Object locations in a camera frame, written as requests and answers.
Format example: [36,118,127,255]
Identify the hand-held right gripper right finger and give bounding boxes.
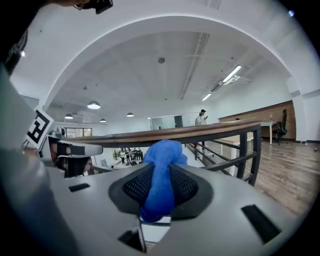
[144,162,304,256]

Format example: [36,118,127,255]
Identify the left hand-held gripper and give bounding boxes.
[24,106,104,166]

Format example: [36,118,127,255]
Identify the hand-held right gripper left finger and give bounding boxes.
[46,161,154,256]

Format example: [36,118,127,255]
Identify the wooden railing with black bars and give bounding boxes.
[63,123,262,149]

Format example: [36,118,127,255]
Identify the blue cloth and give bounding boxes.
[139,139,189,224]

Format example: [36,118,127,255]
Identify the black railing with wooden handrail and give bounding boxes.
[184,119,263,188]

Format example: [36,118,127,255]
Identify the glass entrance doors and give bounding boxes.
[63,127,93,138]

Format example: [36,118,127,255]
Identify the long wooden table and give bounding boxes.
[203,134,255,177]

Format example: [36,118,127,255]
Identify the white desk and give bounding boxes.
[259,121,278,145]

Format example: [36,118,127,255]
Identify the black office chair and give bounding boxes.
[272,109,289,145]

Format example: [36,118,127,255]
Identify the person's black shirt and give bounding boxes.
[0,22,30,76]

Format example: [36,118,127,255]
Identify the ceiling air conditioner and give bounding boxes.
[209,81,225,93]

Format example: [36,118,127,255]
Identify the black head camera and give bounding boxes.
[73,0,114,15]

